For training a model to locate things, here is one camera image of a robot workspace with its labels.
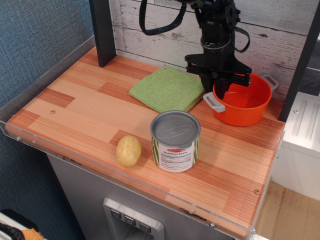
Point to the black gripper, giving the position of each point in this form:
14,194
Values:
217,66

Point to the orange toy pot grey handles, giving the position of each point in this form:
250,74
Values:
243,105

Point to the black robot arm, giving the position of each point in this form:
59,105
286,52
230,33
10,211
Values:
217,20

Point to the green folded cloth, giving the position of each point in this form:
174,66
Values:
168,89

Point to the toy tin can grey lid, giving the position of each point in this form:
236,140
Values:
175,139

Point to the yellow toy potato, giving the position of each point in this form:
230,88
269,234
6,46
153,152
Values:
128,151

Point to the white toy sink unit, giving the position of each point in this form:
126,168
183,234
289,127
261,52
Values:
297,164

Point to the silver ice dispenser panel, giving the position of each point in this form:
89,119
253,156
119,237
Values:
126,223

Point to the grey toy fridge cabinet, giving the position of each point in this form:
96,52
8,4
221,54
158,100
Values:
85,192

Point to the clear acrylic edge guard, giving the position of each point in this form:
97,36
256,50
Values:
224,187

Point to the orange fuzzy toy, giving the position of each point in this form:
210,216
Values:
32,234

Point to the white black object corner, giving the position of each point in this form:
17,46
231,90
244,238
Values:
12,224

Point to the dark grey right post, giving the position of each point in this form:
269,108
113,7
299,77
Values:
306,53

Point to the dark grey post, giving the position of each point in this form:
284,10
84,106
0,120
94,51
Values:
306,53
103,31

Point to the dark grey left post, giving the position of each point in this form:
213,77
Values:
103,31

